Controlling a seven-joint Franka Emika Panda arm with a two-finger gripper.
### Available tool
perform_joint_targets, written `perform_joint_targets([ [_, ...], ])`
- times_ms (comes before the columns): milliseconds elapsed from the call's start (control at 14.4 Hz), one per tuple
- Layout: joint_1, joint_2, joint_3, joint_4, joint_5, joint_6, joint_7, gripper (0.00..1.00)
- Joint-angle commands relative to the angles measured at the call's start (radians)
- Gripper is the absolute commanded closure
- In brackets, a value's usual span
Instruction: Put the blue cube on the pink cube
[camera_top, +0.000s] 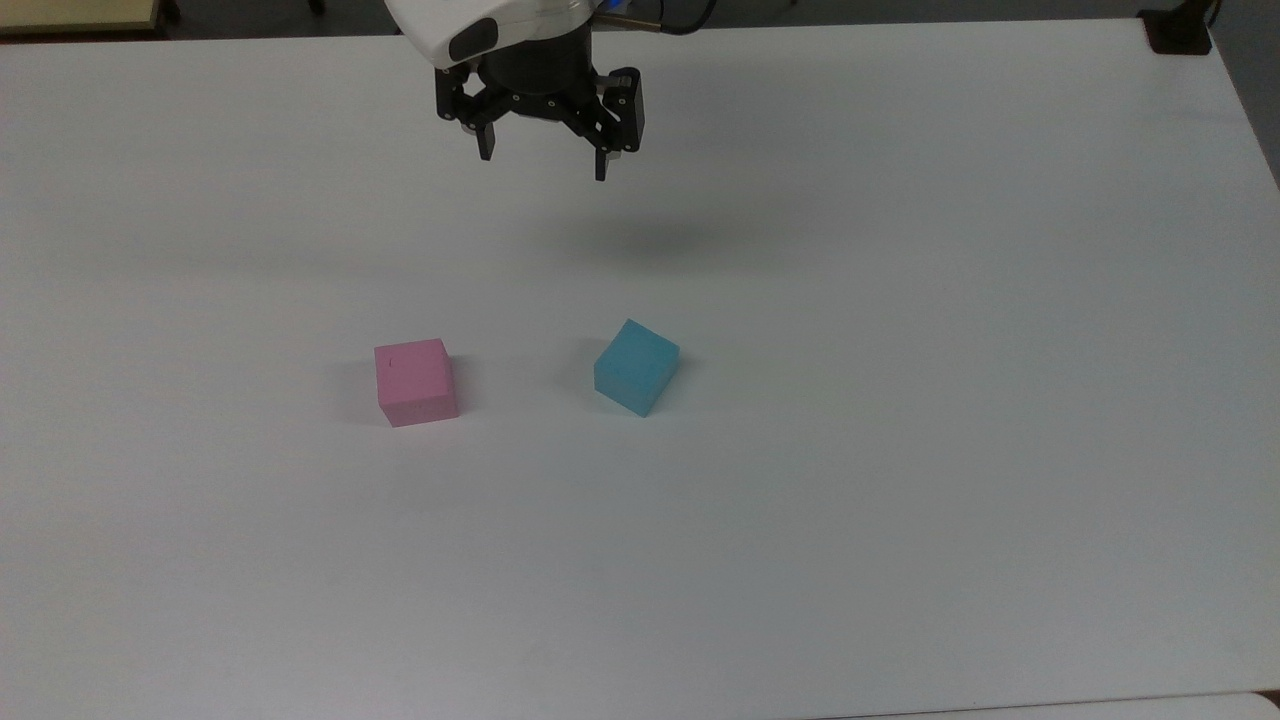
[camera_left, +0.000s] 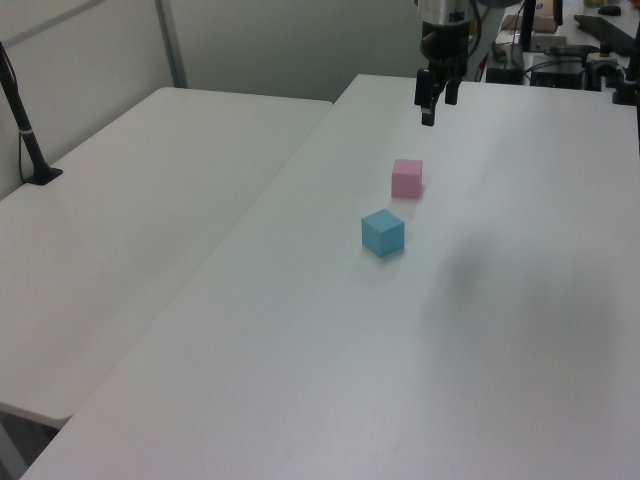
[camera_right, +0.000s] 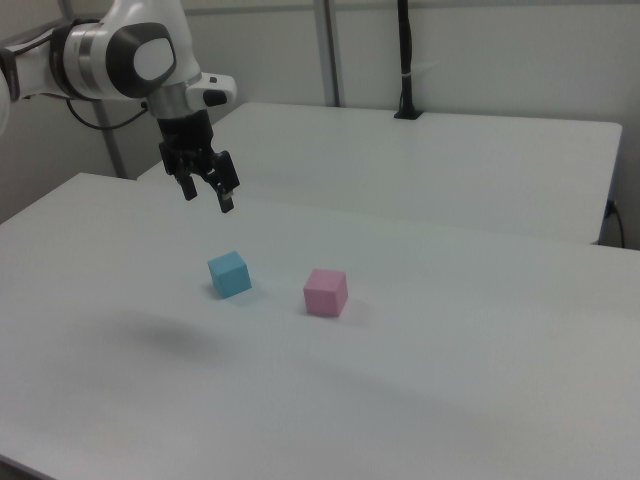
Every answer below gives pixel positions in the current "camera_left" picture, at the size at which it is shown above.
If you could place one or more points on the black clamp stand pole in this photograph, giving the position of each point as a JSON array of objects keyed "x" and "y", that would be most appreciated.
[{"x": 631, "y": 60}]

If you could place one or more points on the black equipment box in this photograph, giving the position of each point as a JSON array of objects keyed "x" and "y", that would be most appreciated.
[{"x": 555, "y": 72}]

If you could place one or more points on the black camera stand pole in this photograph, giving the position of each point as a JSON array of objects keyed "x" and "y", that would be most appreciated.
[{"x": 22, "y": 125}]

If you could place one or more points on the pink foam cube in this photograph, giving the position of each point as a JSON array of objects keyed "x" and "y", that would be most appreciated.
[{"x": 407, "y": 178}]

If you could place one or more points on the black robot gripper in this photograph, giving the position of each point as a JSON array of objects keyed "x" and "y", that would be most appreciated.
[{"x": 442, "y": 45}]

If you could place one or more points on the black monitor stand pole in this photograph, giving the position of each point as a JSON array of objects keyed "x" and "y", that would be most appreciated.
[{"x": 525, "y": 25}]

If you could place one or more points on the blue foam cube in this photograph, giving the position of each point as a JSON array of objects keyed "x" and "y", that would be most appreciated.
[{"x": 382, "y": 232}]

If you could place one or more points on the black table clamp bracket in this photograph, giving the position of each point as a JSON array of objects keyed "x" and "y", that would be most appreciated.
[{"x": 505, "y": 74}]

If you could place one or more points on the black keyboard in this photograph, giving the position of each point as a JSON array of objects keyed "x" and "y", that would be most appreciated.
[{"x": 607, "y": 32}]

